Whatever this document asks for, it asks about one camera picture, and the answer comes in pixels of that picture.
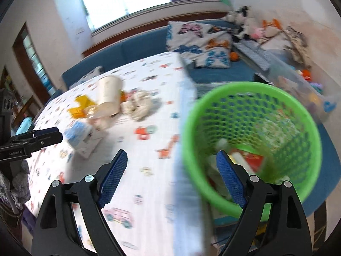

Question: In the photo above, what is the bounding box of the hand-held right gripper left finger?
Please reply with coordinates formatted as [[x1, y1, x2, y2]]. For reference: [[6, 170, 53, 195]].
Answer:
[[31, 149, 128, 256]]

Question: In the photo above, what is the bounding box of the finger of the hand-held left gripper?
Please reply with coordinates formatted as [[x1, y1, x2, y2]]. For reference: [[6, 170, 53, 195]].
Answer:
[[29, 132, 64, 152], [11, 127, 61, 142]]

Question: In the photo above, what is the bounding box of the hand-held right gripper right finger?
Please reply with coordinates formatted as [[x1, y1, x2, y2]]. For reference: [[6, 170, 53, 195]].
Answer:
[[216, 150, 311, 256]]

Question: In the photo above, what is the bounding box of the white blue milk carton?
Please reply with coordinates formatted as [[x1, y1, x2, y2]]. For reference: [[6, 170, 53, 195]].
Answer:
[[65, 120, 108, 159]]

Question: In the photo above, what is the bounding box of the yellow foil wrapper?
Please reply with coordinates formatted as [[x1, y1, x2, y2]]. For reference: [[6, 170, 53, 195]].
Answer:
[[68, 95, 98, 119]]

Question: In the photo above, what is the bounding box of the beige paper cup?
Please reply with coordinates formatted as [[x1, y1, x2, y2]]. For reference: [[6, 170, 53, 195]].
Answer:
[[96, 75, 123, 116]]

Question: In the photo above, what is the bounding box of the white wrapper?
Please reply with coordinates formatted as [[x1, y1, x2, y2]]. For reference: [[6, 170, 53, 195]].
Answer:
[[121, 90, 152, 120]]

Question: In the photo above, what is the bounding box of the green plastic mesh basket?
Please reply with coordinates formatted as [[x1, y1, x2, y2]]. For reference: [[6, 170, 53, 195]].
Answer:
[[181, 82, 323, 219]]

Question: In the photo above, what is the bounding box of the blue wet wipes pack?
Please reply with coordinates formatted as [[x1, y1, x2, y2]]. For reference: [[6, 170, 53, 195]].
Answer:
[[16, 117, 34, 136]]

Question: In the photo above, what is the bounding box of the dark wooden chair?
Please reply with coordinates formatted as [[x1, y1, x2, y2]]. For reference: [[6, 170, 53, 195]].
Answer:
[[13, 96, 36, 124]]

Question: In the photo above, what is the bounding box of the printed white tablecloth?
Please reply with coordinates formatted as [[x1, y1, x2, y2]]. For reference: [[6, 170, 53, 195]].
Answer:
[[25, 52, 214, 256]]

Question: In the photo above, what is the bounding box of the small black device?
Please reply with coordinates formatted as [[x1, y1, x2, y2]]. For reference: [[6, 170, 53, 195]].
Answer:
[[253, 73, 275, 86]]

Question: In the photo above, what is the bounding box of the clear plastic storage box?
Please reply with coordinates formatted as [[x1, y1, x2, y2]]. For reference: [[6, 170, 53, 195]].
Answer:
[[266, 56, 337, 123]]

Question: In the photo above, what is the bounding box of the blue sofa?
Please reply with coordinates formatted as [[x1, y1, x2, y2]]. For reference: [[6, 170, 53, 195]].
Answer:
[[62, 19, 341, 219]]

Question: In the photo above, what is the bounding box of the black white patterned cloth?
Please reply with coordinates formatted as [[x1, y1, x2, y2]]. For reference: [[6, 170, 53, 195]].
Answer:
[[234, 41, 272, 71]]

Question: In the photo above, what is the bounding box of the large butterfly print pillow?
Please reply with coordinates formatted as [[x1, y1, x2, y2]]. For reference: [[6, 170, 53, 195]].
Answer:
[[166, 21, 232, 68]]

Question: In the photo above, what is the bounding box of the wooden window ledge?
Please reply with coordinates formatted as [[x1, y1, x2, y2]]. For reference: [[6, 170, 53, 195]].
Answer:
[[81, 12, 230, 58]]

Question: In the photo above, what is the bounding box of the black white cow plush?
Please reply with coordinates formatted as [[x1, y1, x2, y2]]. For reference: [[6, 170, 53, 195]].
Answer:
[[232, 25, 252, 42]]

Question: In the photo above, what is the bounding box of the window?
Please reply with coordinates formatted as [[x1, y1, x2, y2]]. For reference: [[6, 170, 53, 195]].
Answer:
[[77, 0, 221, 30]]

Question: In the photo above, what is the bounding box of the orange fox plush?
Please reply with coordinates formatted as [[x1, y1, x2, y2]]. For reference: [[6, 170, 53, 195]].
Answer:
[[262, 19, 281, 36]]

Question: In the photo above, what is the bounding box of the black white mouse plush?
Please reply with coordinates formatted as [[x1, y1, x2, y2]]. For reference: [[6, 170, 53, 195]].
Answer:
[[234, 5, 252, 23]]

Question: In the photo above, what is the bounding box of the dark wooden door frame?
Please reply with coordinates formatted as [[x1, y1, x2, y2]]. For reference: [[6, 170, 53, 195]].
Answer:
[[13, 23, 58, 99]]

